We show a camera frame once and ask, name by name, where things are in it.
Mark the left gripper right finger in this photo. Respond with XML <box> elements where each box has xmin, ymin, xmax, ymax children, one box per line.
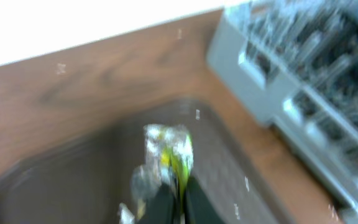
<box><xmin>183</xmin><ymin>176</ymin><xmax>225</xmax><ymax>224</ymax></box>

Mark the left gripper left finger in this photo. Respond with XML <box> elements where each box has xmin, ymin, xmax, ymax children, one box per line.
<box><xmin>137</xmin><ymin>184</ymin><xmax>177</xmax><ymax>224</ymax></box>

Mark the foil snack wrapper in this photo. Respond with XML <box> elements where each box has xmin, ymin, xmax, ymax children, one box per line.
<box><xmin>118</xmin><ymin>124</ymin><xmax>194</xmax><ymax>223</ymax></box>

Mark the grey dishwasher rack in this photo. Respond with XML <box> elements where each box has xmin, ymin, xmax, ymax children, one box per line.
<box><xmin>207</xmin><ymin>1</ymin><xmax>358</xmax><ymax>223</ymax></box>

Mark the dark brown serving tray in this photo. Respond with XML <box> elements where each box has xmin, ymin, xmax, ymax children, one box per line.
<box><xmin>0</xmin><ymin>98</ymin><xmax>293</xmax><ymax>223</ymax></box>

